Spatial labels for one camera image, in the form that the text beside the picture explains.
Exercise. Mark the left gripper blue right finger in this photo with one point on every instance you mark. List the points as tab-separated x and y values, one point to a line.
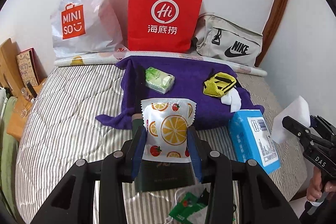
195	150

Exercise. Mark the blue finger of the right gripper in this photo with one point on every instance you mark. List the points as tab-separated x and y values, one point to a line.
313	121

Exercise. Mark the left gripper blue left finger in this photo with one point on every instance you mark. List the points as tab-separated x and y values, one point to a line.
140	141

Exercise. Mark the white sponge block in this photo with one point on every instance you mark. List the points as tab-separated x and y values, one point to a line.
287	122

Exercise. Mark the fruit print wet wipe packet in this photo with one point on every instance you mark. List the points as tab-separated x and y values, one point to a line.
166	121

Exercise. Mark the clear drawstring mesh pouch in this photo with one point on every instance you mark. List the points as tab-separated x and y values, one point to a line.
199	190

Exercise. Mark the green fruit store packet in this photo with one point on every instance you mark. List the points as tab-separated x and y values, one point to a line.
189	210

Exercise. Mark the white and mint sock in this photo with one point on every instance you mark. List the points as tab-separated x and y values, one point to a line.
232	99

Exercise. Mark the yellow black mesh pouch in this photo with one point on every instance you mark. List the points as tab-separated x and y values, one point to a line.
218	85

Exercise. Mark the green pocket tissue pack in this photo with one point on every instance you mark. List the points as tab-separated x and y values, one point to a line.
158	81

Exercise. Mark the person's right hand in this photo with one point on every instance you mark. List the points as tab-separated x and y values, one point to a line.
315	190

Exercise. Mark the dark green tea tin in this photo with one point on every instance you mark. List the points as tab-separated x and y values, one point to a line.
154	175

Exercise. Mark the blue tissue pack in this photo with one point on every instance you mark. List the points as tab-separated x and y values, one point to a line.
251	139

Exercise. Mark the purple towel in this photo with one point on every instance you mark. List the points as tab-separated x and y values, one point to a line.
189	78

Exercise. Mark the striped quilted mattress pad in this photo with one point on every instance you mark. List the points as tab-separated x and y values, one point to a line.
62	128

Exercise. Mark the grey Nike waist bag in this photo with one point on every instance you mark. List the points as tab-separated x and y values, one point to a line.
219	38

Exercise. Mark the clear glass cup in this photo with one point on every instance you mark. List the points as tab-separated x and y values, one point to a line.
24	109

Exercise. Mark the wooden nightstand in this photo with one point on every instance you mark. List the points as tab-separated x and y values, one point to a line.
19	117

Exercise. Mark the red paper shopping bag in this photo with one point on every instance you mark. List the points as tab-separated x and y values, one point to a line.
161	25

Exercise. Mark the white Miniso plastic bag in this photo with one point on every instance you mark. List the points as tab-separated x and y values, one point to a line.
84	26

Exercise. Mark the wooden bed headboard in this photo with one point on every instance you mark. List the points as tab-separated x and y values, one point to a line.
10	75

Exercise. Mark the brown wooden door frame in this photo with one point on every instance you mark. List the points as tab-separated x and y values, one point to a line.
272	24

